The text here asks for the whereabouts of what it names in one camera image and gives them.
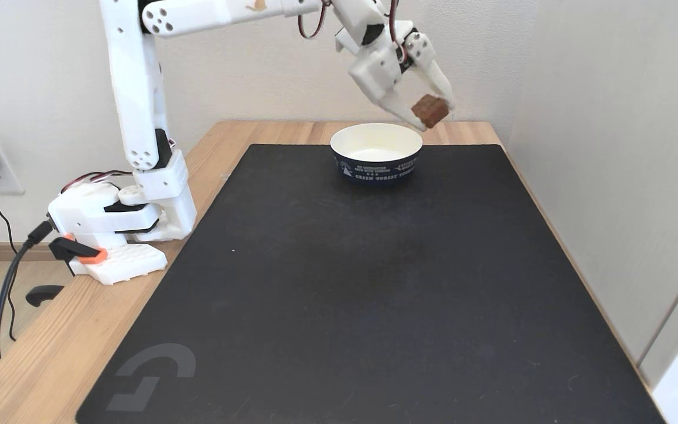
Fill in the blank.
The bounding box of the black desk mat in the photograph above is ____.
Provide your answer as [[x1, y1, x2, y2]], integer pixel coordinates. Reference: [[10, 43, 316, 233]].
[[75, 144, 667, 424]]

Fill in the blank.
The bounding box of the thick black cable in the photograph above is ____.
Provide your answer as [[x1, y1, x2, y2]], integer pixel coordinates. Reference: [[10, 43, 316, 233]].
[[0, 221, 55, 363]]

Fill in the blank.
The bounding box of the white wall outlet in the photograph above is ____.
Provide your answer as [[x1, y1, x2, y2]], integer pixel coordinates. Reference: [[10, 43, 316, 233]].
[[0, 141, 25, 196]]

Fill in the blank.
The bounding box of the thin black adapter cable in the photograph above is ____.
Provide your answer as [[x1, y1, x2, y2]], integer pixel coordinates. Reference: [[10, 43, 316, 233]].
[[0, 180, 19, 342]]

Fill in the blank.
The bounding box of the black and orange clamp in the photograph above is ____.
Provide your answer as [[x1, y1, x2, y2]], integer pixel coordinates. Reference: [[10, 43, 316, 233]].
[[26, 234, 109, 308]]

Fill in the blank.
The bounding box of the brown block toy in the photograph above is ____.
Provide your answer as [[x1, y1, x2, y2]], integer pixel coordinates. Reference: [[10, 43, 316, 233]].
[[411, 94, 450, 130]]

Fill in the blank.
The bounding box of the red white black servo cable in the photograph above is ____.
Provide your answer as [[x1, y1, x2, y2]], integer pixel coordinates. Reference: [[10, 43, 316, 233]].
[[297, 0, 332, 40]]

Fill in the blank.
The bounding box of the navy and white paper bowl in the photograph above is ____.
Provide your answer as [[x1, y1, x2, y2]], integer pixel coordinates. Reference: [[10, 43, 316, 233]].
[[330, 122, 424, 187]]

